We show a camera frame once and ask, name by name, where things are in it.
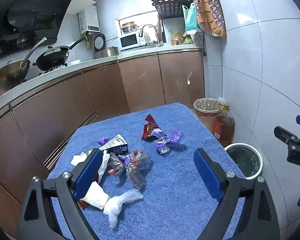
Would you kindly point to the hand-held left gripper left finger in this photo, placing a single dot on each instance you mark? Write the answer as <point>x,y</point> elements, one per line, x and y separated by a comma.
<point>90,172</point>

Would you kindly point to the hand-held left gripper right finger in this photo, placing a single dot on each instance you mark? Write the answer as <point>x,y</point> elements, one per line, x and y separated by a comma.
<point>207,177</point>

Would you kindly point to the white tissue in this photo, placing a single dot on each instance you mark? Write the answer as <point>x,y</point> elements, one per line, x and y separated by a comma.
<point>78,158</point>

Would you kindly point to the white sauce packet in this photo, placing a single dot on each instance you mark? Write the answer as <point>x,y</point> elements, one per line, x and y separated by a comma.
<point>97,197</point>

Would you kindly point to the small purple wrapper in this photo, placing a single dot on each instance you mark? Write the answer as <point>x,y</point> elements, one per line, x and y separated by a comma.
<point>103,141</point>

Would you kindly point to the white and black carton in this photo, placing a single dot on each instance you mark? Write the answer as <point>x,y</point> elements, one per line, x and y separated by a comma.
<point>117,146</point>

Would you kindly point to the white trash bin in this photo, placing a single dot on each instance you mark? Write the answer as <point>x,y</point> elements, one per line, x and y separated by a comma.
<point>242,160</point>

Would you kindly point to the white plastic bag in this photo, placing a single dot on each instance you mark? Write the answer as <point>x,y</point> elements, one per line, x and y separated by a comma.
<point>115,206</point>

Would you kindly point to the clear plastic bag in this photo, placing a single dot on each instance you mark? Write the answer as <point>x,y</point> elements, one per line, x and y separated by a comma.
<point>137,172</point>

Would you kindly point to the large purple foil wrapper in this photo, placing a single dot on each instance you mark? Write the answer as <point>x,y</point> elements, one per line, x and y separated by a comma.
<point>171,140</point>

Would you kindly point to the pale purple foil wrapper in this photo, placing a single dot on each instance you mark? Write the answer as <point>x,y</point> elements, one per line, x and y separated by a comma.
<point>158,132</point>

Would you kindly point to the red foil wrapper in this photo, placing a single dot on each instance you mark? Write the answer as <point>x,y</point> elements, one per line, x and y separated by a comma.
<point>147,130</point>

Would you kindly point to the blue terry towel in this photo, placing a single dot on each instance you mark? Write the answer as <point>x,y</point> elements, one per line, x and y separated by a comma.
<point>170,192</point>

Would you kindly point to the cooking oil bottle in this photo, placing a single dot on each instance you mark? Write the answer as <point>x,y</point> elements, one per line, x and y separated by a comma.
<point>223,130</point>

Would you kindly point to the cream bucket with liner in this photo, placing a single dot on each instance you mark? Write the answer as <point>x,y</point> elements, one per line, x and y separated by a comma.
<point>205,112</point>

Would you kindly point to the brown lower cabinets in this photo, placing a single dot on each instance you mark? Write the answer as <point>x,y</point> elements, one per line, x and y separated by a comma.
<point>140,80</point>

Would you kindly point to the gas stove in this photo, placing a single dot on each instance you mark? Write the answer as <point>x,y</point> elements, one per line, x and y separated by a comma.
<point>52,69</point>

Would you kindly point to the black wok with lid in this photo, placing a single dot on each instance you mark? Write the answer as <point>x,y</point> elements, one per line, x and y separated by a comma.
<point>52,58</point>

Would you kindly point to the steel pot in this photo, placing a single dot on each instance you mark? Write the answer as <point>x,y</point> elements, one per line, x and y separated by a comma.
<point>107,52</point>

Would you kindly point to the brass wok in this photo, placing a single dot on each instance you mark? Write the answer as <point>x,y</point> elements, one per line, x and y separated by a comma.
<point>10,73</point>

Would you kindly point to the white microwave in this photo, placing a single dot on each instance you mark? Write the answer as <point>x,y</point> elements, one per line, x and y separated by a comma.
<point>128,40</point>

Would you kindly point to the clear bag of food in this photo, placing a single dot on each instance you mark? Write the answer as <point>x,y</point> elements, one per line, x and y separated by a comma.
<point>177,38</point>

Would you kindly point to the chrome faucet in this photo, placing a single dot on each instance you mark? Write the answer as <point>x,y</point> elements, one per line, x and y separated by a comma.
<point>159,41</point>

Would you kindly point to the orange floral apron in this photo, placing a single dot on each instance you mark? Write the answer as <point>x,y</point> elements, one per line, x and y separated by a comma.
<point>210,12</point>

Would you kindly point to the glass bowl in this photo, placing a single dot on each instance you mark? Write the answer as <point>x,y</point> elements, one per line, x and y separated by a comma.
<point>130,28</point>

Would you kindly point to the white water heater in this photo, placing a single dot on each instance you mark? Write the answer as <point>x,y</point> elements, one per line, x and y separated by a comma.
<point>88,20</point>

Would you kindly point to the green bag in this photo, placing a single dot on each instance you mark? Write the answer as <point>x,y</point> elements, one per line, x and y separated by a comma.
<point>191,17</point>

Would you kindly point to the black range hood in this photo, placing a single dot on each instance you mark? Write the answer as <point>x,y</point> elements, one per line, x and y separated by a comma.
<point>32,12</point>

